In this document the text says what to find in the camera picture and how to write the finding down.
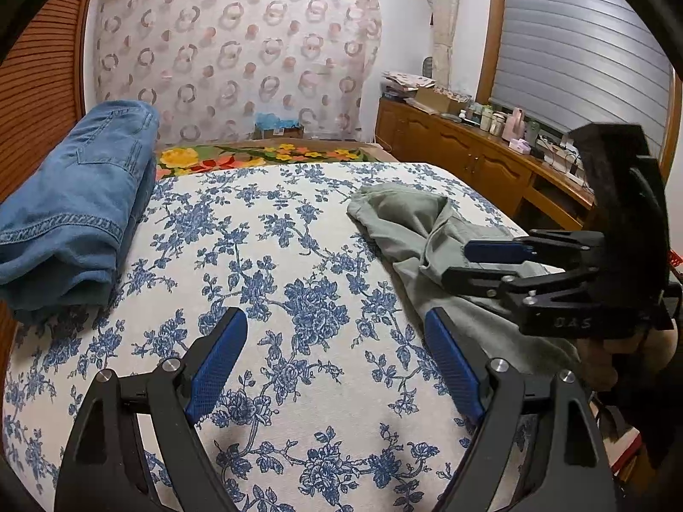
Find white power strip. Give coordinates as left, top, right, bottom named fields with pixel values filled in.
left=534, top=136, right=584, bottom=174

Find circle patterned curtain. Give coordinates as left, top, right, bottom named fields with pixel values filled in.
left=93, top=0, right=385, bottom=143

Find wooden cabinet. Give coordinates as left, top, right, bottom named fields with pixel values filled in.
left=375, top=97, right=596, bottom=225

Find grey-green pants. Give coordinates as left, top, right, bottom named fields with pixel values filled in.
left=347, top=181, right=588, bottom=381

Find yellow flower blanket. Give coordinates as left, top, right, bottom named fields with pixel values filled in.
left=155, top=141, right=396, bottom=180

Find stack of patterned papers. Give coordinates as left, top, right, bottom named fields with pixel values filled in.
left=381, top=70, right=438, bottom=100

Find person's right hand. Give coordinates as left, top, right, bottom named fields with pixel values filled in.
left=579, top=328, right=676, bottom=391

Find lace window curtain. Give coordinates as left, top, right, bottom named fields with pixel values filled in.
left=427, top=0, right=466, bottom=93

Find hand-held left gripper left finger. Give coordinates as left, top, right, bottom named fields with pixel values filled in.
left=53, top=306, right=249, bottom=512

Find blue floral bedsheet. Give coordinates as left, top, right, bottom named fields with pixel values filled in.
left=0, top=163, right=588, bottom=512

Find grey window blind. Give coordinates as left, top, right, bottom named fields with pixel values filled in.
left=488, top=0, right=676, bottom=157

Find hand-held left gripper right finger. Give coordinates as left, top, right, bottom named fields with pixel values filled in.
left=424, top=308, right=620, bottom=512

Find cardboard box with blue cloth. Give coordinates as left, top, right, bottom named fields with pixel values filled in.
left=253, top=112, right=305, bottom=140

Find brown cardboard box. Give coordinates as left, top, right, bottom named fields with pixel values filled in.
left=413, top=88, right=471, bottom=116

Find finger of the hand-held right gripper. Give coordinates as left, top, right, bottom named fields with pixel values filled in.
left=442, top=262, right=598, bottom=306
left=463, top=228, right=606, bottom=268

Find folded blue jeans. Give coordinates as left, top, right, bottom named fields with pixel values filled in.
left=0, top=100, right=161, bottom=326

